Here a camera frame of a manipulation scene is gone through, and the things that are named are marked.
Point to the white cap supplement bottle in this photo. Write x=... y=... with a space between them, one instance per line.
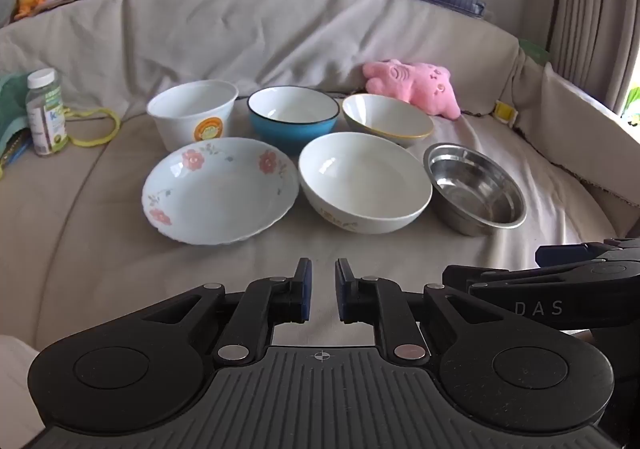
x=47 y=119

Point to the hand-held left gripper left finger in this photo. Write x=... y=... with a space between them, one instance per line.
x=306 y=290

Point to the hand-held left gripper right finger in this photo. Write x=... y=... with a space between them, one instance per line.
x=341 y=290

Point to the floral white plate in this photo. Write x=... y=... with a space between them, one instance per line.
x=220 y=194

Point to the white plastic cup orange sticker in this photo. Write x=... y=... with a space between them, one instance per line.
x=192 y=116

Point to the stainless steel bowl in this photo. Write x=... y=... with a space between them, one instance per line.
x=475 y=194

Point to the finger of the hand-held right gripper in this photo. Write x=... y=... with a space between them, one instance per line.
x=462 y=277
x=575 y=254

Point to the large white bowl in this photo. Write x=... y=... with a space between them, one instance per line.
x=365 y=184

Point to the white bowl gold rim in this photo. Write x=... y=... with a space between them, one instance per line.
x=385 y=121

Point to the yellow fabric tag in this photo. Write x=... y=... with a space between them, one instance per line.
x=504 y=113

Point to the green fabric bag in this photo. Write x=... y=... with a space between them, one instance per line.
x=12 y=119

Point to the beige covered sofa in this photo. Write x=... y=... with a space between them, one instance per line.
x=250 y=39

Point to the pink plush toy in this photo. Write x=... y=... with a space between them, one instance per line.
x=415 y=86

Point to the beige curtain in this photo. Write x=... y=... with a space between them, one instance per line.
x=595 y=4

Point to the blue bowl black rim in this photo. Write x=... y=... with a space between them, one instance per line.
x=292 y=121

